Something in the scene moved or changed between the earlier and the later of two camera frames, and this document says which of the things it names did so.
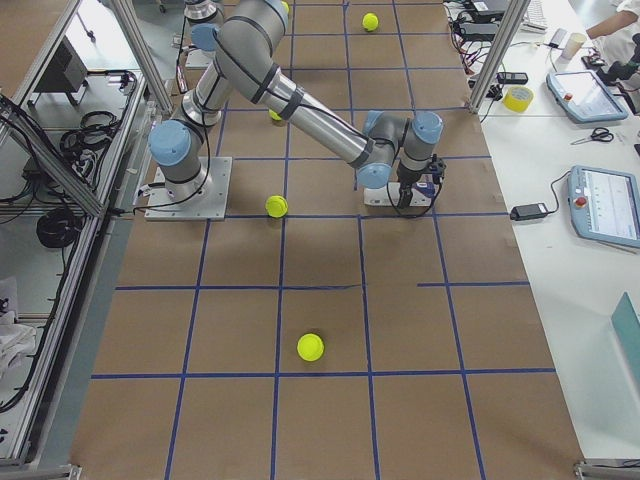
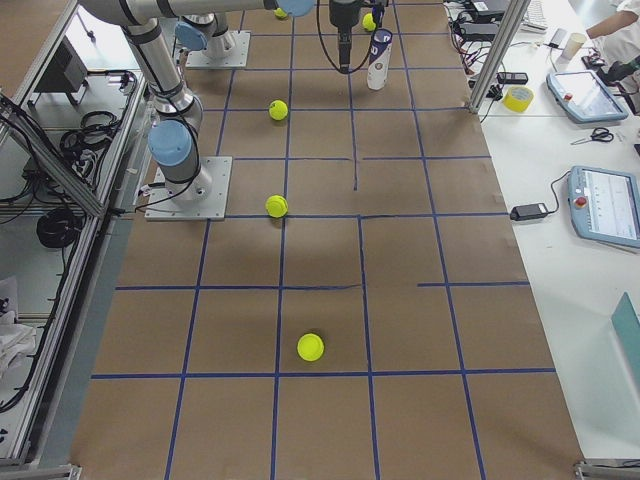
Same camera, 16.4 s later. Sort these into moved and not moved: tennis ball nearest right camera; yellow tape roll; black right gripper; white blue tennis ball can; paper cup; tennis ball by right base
Moved: black right gripper; white blue tennis ball can
Not moved: tennis ball nearest right camera; yellow tape roll; tennis ball by right base; paper cup
